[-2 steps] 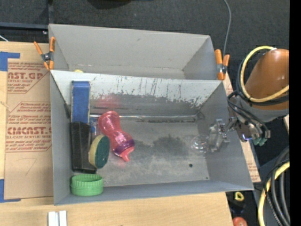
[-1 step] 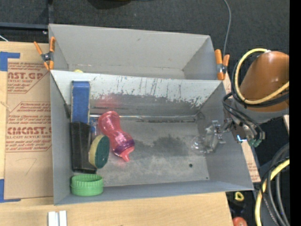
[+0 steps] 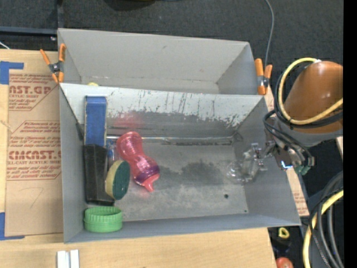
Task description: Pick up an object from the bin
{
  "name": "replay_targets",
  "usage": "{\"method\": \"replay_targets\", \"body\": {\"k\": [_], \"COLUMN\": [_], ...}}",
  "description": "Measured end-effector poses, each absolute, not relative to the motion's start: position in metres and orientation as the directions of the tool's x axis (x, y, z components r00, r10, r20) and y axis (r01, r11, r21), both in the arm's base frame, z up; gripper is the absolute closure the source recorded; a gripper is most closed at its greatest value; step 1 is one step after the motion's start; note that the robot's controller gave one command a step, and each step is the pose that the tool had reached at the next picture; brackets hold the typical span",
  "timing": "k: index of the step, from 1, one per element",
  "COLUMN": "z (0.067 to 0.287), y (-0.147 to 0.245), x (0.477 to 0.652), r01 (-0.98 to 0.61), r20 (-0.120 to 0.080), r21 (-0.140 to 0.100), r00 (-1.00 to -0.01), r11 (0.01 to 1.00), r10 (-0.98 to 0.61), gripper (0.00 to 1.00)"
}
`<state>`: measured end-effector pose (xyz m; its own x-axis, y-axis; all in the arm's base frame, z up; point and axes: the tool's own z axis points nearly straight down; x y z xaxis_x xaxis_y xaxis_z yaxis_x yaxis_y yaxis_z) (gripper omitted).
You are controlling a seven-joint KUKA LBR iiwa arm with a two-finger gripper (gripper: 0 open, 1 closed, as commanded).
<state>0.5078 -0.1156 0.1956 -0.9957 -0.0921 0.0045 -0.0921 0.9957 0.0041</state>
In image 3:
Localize green plastic ring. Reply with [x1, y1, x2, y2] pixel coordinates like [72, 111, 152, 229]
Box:
[83, 205, 124, 233]

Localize brown cardboard board, red print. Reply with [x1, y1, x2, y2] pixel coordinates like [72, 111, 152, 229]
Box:
[0, 49, 311, 238]

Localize yellow and green round sponge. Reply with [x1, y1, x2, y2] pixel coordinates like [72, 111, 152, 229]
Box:
[104, 160, 131, 201]

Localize blue flat block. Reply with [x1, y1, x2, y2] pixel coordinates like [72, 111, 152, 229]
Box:
[84, 95, 108, 148]

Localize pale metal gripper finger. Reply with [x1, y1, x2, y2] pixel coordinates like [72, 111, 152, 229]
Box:
[245, 159, 269, 180]
[242, 142, 264, 160]

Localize grey metal bin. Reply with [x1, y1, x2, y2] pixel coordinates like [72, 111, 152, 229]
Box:
[57, 28, 302, 244]

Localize clear glass cup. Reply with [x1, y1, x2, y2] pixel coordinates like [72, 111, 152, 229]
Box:
[225, 160, 254, 185]

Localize pink plastic bottle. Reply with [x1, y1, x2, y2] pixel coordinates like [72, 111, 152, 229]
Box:
[115, 131, 161, 193]

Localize black flat block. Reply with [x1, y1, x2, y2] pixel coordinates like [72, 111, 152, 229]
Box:
[83, 143, 115, 207]

